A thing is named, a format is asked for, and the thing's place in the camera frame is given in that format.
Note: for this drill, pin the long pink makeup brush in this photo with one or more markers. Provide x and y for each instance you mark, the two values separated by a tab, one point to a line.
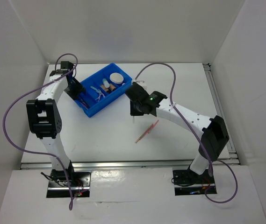
153	125

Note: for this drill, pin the blue divided plastic bin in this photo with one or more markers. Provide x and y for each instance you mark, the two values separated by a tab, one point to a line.
101	90

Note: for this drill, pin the mint green white tube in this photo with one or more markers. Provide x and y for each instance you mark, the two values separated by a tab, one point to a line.
106	83

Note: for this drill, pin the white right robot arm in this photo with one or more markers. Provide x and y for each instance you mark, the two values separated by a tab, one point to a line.
211	133

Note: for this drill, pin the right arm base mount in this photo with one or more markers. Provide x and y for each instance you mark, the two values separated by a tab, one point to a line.
187	183

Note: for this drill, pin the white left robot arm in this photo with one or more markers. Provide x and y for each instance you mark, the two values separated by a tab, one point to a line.
45	120

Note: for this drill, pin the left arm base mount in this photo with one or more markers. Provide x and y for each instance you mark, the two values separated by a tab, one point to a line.
58	184

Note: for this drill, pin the round cream powder puff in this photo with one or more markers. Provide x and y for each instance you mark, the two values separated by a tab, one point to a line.
116	78

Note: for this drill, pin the mint green tweezers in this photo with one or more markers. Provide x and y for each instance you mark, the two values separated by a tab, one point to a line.
97	90

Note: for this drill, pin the aluminium rail front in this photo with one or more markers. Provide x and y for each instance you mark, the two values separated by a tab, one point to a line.
128	164

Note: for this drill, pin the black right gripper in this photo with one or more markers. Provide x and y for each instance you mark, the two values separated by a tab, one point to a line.
133	112

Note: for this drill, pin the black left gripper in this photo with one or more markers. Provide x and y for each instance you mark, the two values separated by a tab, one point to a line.
79	90

